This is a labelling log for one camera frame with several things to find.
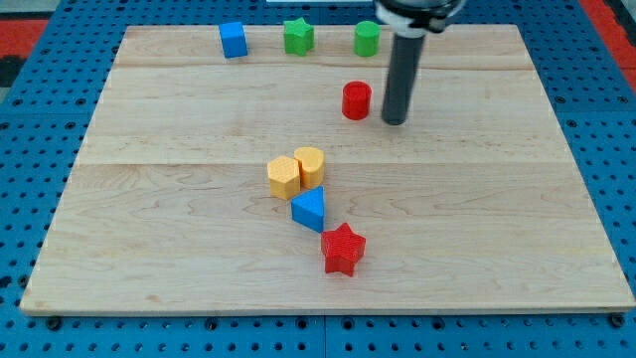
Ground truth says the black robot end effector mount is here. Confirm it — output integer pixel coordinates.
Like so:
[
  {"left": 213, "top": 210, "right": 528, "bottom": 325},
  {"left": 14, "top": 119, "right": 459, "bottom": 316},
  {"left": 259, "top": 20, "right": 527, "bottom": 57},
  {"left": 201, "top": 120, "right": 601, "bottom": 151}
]
[{"left": 374, "top": 0, "right": 466, "bottom": 34}]

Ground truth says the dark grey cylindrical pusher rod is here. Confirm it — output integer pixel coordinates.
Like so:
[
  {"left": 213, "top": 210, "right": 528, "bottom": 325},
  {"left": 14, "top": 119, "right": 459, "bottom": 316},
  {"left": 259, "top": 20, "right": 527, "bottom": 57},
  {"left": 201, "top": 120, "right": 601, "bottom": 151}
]
[{"left": 381, "top": 30, "right": 427, "bottom": 126}]

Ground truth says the red cylinder block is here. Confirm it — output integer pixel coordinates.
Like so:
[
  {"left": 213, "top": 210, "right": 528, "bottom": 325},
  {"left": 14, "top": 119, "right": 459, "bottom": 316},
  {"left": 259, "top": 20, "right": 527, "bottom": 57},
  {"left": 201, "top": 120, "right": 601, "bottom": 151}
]
[{"left": 341, "top": 81, "right": 373, "bottom": 120}]

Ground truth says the green cylinder block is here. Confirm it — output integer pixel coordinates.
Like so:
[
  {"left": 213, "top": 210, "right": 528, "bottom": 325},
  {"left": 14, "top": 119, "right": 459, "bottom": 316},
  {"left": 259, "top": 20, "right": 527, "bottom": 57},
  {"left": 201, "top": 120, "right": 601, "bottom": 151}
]
[{"left": 353, "top": 21, "right": 381, "bottom": 57}]

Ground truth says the green star block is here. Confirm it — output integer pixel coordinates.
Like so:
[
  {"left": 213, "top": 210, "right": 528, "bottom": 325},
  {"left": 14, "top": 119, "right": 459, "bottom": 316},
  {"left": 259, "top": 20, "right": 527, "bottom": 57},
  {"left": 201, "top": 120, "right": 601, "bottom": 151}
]
[{"left": 283, "top": 17, "right": 314, "bottom": 57}]

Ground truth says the yellow heart block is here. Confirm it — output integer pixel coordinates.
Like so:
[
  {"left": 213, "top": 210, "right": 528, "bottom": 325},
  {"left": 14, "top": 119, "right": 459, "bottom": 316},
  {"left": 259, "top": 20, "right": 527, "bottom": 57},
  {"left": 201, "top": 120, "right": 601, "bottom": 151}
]
[{"left": 294, "top": 146, "right": 325, "bottom": 189}]

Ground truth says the blue cube block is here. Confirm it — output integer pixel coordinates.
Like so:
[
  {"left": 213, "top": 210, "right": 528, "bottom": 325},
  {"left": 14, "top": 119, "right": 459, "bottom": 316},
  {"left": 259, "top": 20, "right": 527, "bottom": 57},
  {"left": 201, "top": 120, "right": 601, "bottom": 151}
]
[{"left": 219, "top": 22, "right": 248, "bottom": 59}]

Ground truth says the light wooden board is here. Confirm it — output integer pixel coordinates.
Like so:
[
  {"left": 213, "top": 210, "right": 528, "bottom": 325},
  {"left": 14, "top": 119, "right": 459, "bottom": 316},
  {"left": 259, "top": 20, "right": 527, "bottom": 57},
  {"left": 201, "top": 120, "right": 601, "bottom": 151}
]
[{"left": 21, "top": 25, "right": 635, "bottom": 316}]

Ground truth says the yellow hexagon block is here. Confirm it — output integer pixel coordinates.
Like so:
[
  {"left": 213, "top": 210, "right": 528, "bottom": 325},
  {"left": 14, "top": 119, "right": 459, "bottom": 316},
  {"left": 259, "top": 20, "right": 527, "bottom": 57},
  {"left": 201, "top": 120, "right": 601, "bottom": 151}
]
[{"left": 267, "top": 156, "right": 301, "bottom": 200}]

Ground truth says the blue triangle block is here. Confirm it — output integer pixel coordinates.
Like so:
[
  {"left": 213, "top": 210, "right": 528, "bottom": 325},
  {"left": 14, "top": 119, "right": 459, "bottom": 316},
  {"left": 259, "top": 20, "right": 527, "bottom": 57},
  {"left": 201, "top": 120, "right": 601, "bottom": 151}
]
[{"left": 290, "top": 186, "right": 325, "bottom": 233}]

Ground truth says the red star block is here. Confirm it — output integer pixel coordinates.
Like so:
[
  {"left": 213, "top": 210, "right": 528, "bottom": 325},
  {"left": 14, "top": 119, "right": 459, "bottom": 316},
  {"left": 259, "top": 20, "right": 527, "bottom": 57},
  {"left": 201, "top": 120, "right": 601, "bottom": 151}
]
[{"left": 321, "top": 223, "right": 367, "bottom": 276}]

